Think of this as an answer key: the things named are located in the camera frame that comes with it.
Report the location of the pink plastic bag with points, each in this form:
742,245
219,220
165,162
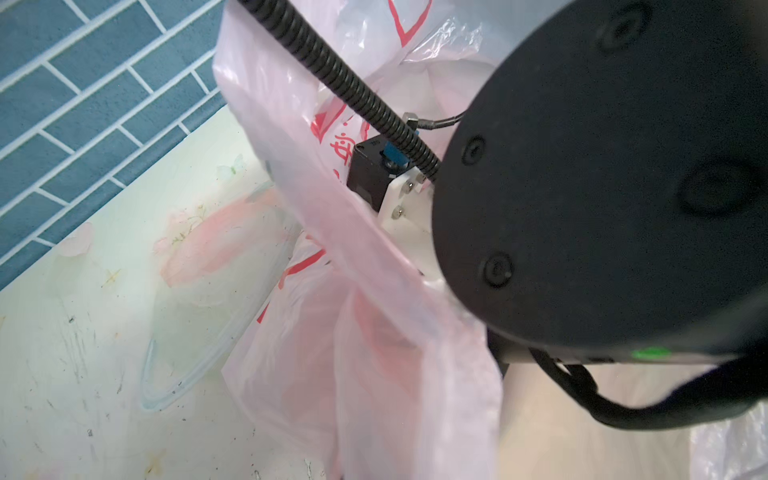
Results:
360,270

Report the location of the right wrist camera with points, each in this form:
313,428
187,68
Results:
400,196

